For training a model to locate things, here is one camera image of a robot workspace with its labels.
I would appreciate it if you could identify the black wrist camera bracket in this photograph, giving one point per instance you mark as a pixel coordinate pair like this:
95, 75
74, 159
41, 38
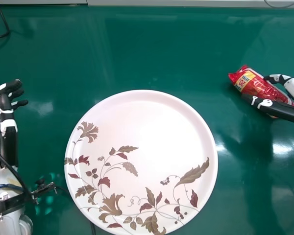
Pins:
42, 188

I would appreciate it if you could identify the red biscuit packet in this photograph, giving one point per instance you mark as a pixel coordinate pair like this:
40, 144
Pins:
257, 85

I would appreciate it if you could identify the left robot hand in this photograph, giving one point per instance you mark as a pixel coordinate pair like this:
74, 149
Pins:
7, 137

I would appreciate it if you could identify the plate with brown leaf pattern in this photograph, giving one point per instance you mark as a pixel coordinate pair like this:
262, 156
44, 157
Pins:
147, 147

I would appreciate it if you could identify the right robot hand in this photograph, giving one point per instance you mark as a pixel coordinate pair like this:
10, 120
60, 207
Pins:
281, 111

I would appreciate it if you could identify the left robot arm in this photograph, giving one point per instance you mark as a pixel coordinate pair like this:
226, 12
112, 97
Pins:
7, 224

